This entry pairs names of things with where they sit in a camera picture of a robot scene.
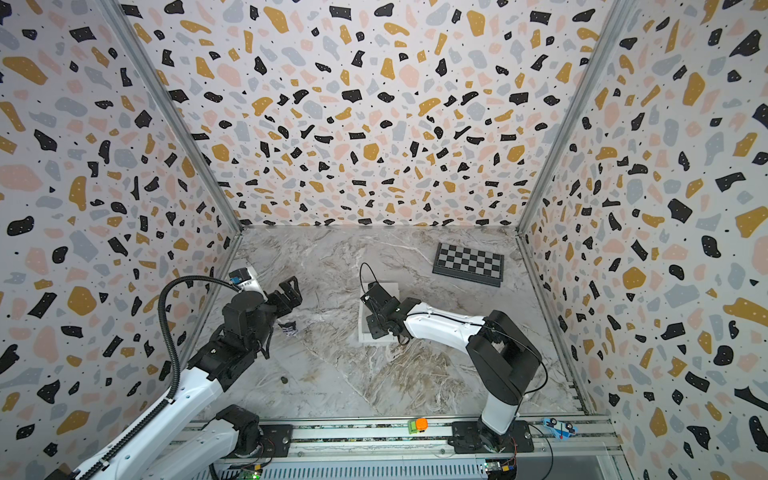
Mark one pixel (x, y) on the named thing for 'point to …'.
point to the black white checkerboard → (469, 264)
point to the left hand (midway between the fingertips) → (291, 284)
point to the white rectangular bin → (364, 331)
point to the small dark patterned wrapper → (289, 328)
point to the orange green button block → (418, 425)
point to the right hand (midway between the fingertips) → (383, 322)
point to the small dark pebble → (284, 379)
